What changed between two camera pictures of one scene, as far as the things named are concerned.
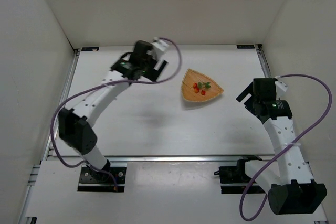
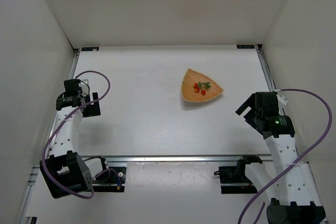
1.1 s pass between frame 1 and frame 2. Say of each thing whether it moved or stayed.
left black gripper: moved
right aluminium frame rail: stayed
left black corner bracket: stayed
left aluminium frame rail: stayed
